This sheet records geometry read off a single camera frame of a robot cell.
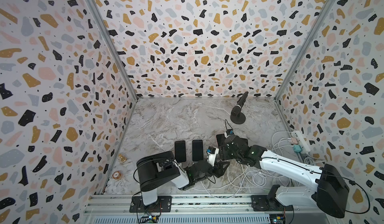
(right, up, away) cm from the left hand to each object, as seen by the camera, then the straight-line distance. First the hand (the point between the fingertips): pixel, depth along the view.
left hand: (229, 163), depth 78 cm
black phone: (-28, +2, +14) cm, 32 cm away
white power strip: (+49, +8, +17) cm, 52 cm away
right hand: (-3, +6, +4) cm, 8 cm away
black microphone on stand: (+12, +23, +31) cm, 40 cm away
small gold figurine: (-61, 0, +9) cm, 61 cm away
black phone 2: (-17, +2, +18) cm, 25 cm away
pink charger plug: (+46, +8, +19) cm, 50 cm away
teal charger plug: (+46, +4, +16) cm, 49 cm away
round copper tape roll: (-60, -7, +1) cm, 61 cm away
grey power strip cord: (+49, -2, +8) cm, 50 cm away
